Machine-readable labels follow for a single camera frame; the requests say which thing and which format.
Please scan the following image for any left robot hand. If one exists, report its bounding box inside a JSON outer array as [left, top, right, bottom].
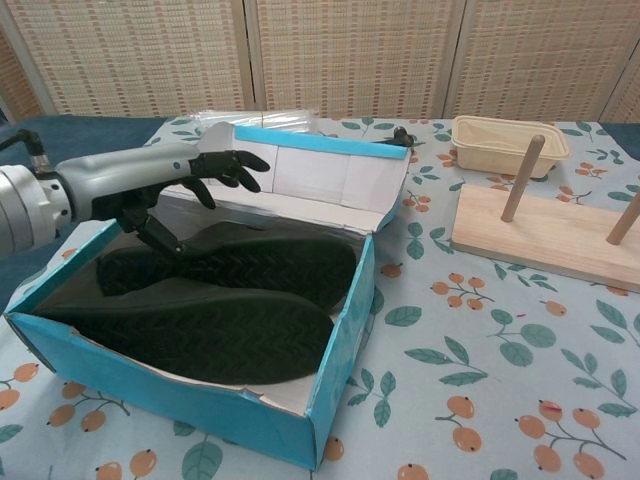
[[54, 142, 272, 256]]

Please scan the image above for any black shoe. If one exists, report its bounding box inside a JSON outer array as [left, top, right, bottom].
[[94, 222, 359, 317], [32, 279, 336, 386]]

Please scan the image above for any blue cardboard shoe box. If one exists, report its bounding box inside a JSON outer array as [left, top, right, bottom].
[[2, 121, 414, 471]]

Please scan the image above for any blue table cover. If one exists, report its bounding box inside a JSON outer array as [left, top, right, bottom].
[[0, 113, 640, 314]]

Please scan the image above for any bamboo folding screen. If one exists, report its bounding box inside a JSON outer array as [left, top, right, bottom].
[[0, 0, 640, 124]]

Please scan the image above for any beige plastic food tray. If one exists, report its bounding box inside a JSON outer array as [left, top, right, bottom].
[[451, 114, 572, 180]]

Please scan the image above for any floral leaf print tablecloth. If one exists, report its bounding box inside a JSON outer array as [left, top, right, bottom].
[[0, 115, 640, 480]]

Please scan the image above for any wooden peg board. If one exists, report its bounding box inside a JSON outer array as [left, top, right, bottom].
[[448, 134, 640, 295]]

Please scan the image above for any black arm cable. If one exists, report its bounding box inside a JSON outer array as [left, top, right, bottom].
[[0, 128, 49, 169]]

